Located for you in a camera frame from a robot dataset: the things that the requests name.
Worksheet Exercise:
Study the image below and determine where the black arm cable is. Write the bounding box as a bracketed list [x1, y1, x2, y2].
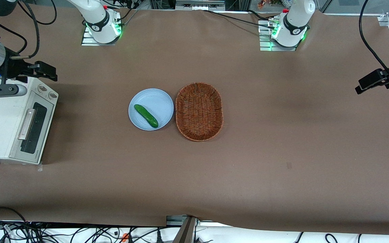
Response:
[359, 0, 389, 77]
[0, 0, 40, 60]

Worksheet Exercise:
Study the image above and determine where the light blue plate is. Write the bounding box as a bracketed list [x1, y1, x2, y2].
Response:
[128, 88, 175, 131]

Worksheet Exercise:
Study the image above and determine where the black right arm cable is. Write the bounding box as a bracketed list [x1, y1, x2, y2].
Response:
[0, 0, 40, 60]

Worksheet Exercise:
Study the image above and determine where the black floor cable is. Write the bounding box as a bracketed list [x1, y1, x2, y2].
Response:
[0, 206, 27, 224]

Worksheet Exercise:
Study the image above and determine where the black cable on table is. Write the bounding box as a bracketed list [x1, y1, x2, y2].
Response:
[201, 9, 277, 30]

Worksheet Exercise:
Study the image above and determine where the brown wicker basket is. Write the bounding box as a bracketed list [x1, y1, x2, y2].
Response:
[175, 82, 223, 142]

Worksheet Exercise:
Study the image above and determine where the aluminium arm base plate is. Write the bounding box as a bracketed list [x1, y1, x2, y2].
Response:
[81, 25, 123, 47]
[258, 19, 298, 52]

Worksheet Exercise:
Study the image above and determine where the oven door with silver handle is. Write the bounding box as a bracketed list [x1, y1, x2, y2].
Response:
[9, 100, 56, 165]

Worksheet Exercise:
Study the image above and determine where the green cucumber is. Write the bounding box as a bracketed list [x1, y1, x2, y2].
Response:
[134, 104, 159, 129]

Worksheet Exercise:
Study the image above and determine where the black looped cable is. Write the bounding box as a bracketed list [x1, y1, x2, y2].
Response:
[18, 0, 58, 26]

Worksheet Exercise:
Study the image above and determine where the brown table cover sheet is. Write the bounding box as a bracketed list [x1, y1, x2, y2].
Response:
[0, 8, 389, 236]

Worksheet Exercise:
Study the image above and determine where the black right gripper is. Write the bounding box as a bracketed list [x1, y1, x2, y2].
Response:
[0, 47, 58, 85]

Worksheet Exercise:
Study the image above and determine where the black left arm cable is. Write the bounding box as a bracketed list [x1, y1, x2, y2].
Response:
[359, 0, 389, 77]

